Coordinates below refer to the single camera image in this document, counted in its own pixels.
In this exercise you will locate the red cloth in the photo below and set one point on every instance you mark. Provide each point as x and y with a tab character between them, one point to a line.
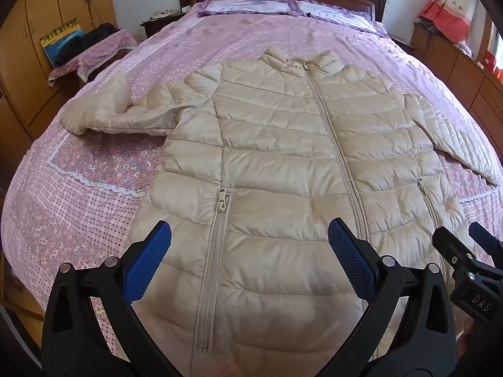
444	17

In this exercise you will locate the dark wooden nightstand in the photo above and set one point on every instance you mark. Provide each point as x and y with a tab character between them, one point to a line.
157	27

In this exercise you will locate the beige quilted puffer jacket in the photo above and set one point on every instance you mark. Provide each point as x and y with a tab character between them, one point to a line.
275	157

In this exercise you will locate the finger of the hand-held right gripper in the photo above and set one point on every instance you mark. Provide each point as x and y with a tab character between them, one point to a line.
485	235
452	245

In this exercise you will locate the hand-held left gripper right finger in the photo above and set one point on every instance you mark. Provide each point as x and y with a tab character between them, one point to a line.
349	259

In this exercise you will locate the pink floral bedspread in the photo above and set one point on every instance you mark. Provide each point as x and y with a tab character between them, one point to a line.
98	196

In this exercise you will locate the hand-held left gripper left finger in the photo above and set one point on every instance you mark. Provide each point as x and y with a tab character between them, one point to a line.
147	261

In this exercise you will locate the purple ruffled pillow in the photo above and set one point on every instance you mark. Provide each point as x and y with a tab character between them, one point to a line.
334	13
243	6

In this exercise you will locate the black bag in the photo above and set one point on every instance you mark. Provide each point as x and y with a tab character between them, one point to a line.
90	39

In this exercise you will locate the blue picture board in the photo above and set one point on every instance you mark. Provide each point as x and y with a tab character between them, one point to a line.
59	43

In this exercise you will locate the floral cloth covered chair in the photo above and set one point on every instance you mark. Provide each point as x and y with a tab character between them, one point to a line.
98	53

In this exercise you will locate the red window sill boxes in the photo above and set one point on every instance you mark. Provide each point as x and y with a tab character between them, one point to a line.
493	66

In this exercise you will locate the light wooden wardrobe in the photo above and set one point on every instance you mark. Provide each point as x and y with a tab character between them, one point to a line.
43	0

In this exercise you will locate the long wooden cabinet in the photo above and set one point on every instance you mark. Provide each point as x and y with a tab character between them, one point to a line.
459	74

